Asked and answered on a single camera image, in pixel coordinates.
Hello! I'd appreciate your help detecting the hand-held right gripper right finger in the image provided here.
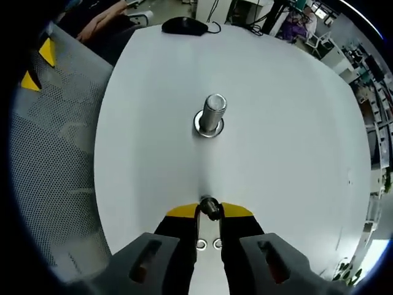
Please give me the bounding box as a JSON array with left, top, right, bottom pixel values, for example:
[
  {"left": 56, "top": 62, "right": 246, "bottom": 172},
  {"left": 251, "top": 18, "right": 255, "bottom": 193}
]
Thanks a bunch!
[{"left": 219, "top": 202, "right": 337, "bottom": 295}]

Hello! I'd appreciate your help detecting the white desk with black legs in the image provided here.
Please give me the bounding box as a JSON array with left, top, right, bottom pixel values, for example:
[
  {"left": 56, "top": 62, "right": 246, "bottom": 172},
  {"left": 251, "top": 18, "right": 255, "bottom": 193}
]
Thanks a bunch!
[{"left": 195, "top": 0, "right": 279, "bottom": 33}]

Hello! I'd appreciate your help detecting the black mouse cable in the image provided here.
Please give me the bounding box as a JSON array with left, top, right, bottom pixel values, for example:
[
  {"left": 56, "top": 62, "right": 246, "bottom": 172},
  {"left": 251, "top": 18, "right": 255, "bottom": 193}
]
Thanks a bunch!
[{"left": 204, "top": 20, "right": 222, "bottom": 34}]

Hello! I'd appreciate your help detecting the black computer mouse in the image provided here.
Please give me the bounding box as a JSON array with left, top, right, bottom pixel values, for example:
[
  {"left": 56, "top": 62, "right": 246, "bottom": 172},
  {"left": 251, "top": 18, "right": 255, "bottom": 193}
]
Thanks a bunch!
[{"left": 161, "top": 17, "right": 209, "bottom": 37}]

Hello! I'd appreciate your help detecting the grey chair armrest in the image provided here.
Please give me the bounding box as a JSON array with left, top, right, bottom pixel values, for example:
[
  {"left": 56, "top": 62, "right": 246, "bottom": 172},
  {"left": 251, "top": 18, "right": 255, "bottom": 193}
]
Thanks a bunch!
[{"left": 126, "top": 10, "right": 154, "bottom": 26}]

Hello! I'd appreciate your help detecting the white office chair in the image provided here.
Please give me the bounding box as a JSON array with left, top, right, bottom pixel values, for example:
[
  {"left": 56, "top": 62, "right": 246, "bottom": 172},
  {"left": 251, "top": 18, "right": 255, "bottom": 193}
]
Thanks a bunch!
[{"left": 306, "top": 29, "right": 335, "bottom": 58}]

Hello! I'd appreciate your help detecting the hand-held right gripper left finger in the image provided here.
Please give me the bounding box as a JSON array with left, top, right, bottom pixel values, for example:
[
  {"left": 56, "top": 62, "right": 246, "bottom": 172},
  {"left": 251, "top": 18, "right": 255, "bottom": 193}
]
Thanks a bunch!
[{"left": 81, "top": 202, "right": 200, "bottom": 295}]

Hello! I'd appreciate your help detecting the grey mesh chair backrest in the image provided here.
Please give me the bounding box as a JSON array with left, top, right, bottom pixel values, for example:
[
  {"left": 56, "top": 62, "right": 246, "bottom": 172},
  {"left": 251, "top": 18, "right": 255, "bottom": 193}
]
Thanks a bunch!
[{"left": 8, "top": 23, "right": 115, "bottom": 279}]

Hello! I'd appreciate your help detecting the large threaded steel stud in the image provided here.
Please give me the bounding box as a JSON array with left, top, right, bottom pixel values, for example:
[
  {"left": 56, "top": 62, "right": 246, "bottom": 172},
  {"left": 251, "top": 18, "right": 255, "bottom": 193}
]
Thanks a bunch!
[{"left": 193, "top": 93, "right": 229, "bottom": 138}]

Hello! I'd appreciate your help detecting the small threaded steel stud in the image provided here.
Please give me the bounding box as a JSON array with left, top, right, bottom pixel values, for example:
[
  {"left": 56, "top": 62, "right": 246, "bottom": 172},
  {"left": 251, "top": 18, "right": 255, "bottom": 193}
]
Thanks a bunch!
[{"left": 199, "top": 194, "right": 222, "bottom": 221}]

